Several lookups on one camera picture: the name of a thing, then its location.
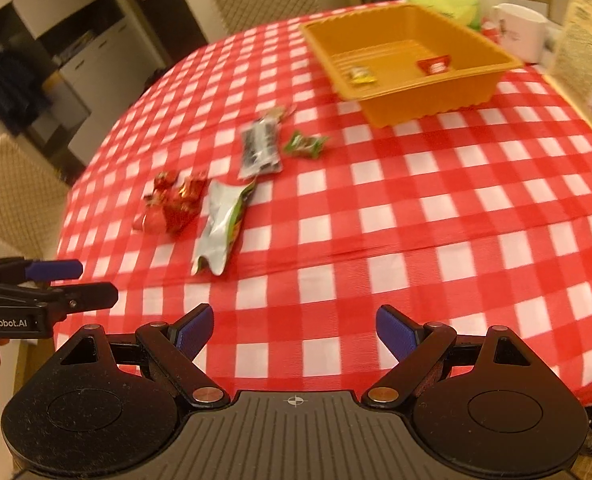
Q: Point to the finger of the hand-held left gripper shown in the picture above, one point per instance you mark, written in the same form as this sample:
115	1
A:
91	296
56	270

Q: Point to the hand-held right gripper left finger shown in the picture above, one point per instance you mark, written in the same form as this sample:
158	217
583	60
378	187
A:
196	332

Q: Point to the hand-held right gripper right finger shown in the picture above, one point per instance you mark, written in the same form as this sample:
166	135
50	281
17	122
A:
394	332

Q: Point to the black and silver snack packet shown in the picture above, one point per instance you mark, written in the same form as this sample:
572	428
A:
260	152

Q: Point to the orange plastic tray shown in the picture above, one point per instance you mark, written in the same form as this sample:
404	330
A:
475	85

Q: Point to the silver and green snack packet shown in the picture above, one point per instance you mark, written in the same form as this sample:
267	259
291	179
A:
221	225

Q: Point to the red checked tablecloth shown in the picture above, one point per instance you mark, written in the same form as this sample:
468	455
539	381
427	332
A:
375	210

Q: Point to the dark cloth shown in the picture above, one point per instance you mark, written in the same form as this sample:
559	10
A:
8	90

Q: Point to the green wrapped candy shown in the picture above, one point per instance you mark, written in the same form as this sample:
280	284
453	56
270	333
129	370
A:
303	145

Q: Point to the brown wrapped candy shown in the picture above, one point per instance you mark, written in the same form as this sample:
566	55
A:
278	114

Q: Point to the white cabinet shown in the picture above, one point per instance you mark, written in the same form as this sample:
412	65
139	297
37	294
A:
91	35

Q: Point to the small yellow wrapped candy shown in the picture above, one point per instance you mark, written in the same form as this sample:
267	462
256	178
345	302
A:
361	76

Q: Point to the small red snack packet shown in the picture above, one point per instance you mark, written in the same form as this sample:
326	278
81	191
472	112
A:
434	64

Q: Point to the white printed mug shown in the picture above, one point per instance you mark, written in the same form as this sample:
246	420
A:
520	32

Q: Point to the yellow printed box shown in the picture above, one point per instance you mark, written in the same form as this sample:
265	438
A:
583	60

